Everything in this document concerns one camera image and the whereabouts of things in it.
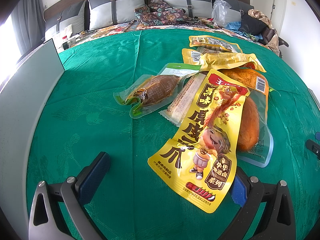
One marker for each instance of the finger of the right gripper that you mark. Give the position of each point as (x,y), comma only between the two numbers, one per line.
(314,147)
(317,135)

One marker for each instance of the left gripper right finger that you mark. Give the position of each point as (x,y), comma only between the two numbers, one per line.
(269,205)

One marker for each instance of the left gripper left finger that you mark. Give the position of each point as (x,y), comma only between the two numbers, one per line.
(46,220)

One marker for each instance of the orange sausage snack pack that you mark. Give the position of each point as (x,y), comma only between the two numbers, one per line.
(255,141)

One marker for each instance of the yellow chicken feet bag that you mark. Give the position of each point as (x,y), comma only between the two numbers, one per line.
(199,162)

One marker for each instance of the clear biscuit bar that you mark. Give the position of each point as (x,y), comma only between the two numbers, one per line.
(178,109)

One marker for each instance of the gold snack bag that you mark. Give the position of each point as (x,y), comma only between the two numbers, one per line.
(219,61)

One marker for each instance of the green drumstick vacuum pack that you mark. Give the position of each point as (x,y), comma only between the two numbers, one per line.
(151,92)

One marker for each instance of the peanut bag yellow border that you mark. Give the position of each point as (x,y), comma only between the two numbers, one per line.
(214,43)

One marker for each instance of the green satin bedspread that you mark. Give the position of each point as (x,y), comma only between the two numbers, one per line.
(81,119)

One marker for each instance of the brown chair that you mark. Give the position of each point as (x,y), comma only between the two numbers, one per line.
(272,41)

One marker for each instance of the black bag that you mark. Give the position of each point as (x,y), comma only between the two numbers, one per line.
(251,25)

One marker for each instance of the white storage box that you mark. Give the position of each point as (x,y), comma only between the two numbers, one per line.
(23,97)

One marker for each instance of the grey pillow far right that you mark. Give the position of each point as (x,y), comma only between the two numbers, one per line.
(238,8)

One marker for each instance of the clear plastic bag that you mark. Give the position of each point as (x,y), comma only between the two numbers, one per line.
(220,11)

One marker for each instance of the grey pillow far left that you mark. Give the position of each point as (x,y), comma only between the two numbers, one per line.
(74,15)

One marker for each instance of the grey curtain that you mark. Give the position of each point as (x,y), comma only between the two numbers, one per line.
(29,25)

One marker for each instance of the patterned dark cloth bundle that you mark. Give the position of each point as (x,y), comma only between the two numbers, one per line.
(159,12)

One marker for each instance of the floral bed sheet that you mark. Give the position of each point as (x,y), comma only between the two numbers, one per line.
(201,24)

